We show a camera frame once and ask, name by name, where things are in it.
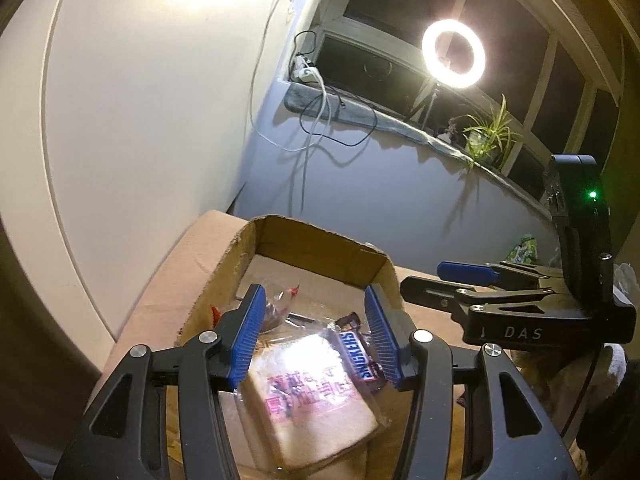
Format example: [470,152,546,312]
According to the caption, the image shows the white power strip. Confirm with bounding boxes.
[291,55,321,83]

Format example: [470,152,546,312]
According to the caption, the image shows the clear wrapped dark candy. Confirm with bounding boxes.
[235,282,321,336]

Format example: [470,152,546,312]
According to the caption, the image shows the round ring light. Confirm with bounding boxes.
[421,19,486,90]

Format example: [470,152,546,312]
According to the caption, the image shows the dark cloth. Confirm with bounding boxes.
[575,375,640,480]

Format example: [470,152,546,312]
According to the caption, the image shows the brown chocolate bar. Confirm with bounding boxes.
[335,312,388,393]

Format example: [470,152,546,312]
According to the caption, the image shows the ring light tripod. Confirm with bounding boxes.
[410,85,443,131]

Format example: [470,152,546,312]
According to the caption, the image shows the clear bread packet pink print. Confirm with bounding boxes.
[235,330,391,471]

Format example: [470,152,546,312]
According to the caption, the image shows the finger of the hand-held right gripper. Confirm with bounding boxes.
[437,260,565,291]
[400,275,566,322]

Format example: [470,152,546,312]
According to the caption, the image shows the green patterned snack packet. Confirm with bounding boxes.
[507,234,538,265]

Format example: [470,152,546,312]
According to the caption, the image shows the window with white frame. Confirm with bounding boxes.
[320,0,626,201]

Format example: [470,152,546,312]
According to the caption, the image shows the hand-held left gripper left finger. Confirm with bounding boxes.
[52,284,266,480]

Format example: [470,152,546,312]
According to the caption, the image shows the potted spider plant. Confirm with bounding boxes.
[460,94,523,173]

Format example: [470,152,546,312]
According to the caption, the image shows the cardboard box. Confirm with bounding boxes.
[167,215,471,480]

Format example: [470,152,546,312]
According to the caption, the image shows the grey stone window sill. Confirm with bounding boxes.
[284,82,556,216]

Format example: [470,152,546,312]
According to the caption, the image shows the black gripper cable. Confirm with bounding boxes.
[560,355,601,441]

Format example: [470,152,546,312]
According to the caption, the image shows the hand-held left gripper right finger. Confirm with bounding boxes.
[364,284,581,480]

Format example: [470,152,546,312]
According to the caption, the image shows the brown suede table cover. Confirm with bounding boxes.
[100,210,551,480]

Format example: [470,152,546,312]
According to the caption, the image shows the white cloth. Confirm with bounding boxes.
[600,345,631,391]

